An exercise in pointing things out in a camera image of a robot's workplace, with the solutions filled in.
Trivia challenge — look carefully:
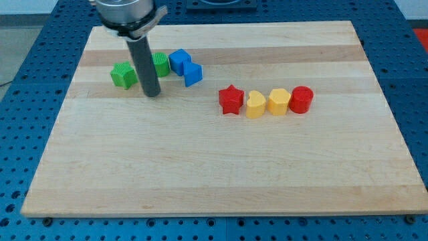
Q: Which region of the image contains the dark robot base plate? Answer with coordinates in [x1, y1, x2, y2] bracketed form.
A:
[186, 0, 258, 11]

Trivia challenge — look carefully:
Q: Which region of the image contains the wooden board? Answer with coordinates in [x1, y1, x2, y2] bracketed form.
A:
[21, 21, 427, 218]

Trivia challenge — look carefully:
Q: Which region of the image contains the yellow heart block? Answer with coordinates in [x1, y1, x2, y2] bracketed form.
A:
[245, 90, 266, 119]

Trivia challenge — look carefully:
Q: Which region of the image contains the red star block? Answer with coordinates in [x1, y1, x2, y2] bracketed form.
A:
[219, 84, 244, 114]

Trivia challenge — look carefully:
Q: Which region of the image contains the blue cube block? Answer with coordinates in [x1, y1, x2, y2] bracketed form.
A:
[169, 49, 192, 76]

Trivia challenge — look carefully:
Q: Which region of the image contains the blue triangular block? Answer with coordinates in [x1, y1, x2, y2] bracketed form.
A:
[183, 62, 203, 87]

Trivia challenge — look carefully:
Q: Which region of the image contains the green star block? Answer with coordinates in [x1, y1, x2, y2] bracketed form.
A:
[110, 62, 138, 90]

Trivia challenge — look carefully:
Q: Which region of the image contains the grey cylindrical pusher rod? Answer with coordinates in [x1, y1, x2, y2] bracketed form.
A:
[127, 37, 161, 97]

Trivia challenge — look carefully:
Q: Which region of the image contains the red cylinder block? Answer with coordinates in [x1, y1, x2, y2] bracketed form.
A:
[289, 86, 314, 114]

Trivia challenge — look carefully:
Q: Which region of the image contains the green cylinder block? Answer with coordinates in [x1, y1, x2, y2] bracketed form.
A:
[152, 52, 170, 78]

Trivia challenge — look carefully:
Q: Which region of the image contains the yellow hexagon block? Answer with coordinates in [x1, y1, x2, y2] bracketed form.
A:
[267, 88, 291, 116]

